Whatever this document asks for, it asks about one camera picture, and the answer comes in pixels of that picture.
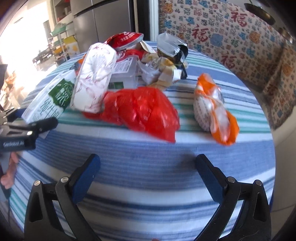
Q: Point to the silver dark foil wrapper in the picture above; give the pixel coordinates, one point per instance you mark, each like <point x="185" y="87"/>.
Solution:
<point x="174" y="49"/>

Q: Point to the yellow white wrapper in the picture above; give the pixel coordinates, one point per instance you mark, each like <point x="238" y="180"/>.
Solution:
<point x="158" y="72"/>

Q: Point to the storage shelf rack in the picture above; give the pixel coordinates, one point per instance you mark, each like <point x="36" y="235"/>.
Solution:
<point x="58" y="28"/>

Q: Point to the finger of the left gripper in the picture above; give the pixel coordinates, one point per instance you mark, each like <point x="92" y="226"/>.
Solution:
<point x="40" y="126"/>
<point x="10" y="115"/>

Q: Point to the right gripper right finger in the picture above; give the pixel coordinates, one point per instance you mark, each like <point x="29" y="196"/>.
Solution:
<point x="253" y="221"/>

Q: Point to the red snack bag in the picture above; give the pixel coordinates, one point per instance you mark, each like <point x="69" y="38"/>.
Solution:
<point x="124" y="40"/>

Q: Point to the orange white snack wrapper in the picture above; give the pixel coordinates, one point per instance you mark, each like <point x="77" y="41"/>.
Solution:
<point x="211" y="113"/>

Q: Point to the floral paper carton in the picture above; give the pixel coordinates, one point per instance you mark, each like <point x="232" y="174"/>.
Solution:
<point x="93" y="78"/>

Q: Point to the person's left hand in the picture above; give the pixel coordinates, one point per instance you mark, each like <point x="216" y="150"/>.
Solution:
<point x="8" y="179"/>

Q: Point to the yellow green cardboard box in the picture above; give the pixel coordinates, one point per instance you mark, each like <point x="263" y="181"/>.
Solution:
<point x="71" y="46"/>

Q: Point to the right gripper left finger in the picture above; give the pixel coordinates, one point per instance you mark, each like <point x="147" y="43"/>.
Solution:
<point x="41" y="220"/>

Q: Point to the black frying pan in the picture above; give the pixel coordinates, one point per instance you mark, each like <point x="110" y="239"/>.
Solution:
<point x="259" y="12"/>

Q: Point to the patterned fabric sofa cover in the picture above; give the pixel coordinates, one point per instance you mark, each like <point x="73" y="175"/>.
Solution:
<point x="242" y="42"/>

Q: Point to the green white milk carton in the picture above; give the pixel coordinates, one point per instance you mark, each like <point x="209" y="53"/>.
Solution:
<point x="53" y="99"/>

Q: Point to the red plastic bag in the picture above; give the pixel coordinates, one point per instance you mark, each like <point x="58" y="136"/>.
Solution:
<point x="145" y="109"/>

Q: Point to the clear plastic food box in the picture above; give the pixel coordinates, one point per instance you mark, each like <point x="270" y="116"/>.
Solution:
<point x="125" y="74"/>

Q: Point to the grey refrigerator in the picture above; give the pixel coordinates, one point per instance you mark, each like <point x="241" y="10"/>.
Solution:
<point x="96" y="21"/>

